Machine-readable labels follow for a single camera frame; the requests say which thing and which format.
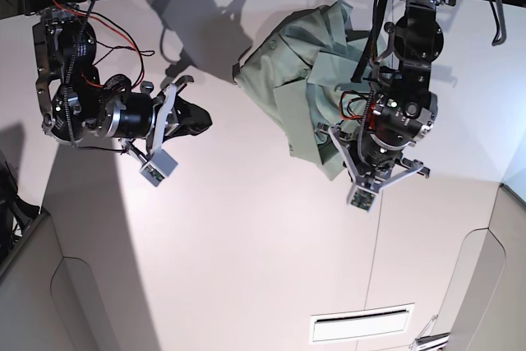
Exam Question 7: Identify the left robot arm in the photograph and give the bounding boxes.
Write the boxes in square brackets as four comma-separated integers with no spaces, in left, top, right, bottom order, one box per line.
[317,0,456,210]

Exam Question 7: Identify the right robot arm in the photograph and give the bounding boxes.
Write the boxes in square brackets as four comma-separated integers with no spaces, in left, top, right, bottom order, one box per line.
[23,0,213,162]

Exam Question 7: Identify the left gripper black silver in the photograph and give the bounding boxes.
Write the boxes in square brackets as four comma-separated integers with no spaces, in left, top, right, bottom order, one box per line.
[316,92,437,193]

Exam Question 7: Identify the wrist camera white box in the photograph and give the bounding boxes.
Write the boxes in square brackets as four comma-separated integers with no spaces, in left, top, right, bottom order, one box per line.
[347,184,377,212]
[140,150,178,187]

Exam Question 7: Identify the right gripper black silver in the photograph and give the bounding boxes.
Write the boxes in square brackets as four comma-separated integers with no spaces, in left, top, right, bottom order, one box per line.
[97,75,213,158]

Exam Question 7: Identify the light green T-shirt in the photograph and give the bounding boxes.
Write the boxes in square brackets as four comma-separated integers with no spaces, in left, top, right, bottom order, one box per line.
[233,0,369,179]

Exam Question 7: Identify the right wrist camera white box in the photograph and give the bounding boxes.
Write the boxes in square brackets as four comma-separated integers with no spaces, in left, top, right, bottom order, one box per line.
[140,150,178,187]

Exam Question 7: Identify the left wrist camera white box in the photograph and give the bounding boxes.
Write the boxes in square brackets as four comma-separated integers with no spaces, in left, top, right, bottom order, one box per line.
[347,184,377,212]

